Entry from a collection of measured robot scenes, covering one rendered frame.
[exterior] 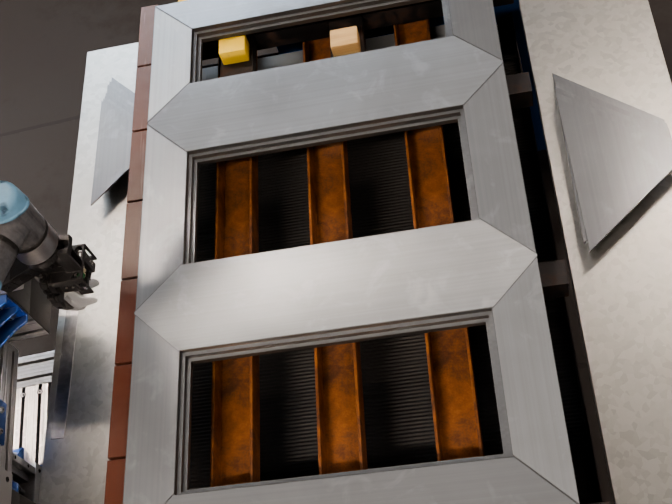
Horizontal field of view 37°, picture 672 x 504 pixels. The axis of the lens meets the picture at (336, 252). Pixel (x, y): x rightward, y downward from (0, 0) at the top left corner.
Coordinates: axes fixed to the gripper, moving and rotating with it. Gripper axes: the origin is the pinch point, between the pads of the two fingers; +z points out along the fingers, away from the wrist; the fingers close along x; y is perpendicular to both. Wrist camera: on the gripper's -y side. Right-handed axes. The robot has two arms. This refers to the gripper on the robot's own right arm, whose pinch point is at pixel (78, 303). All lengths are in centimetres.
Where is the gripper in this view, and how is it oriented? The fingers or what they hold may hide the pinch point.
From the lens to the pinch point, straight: 189.6
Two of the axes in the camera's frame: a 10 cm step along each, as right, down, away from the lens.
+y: 9.8, -1.5, -1.5
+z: 2.1, 5.0, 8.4
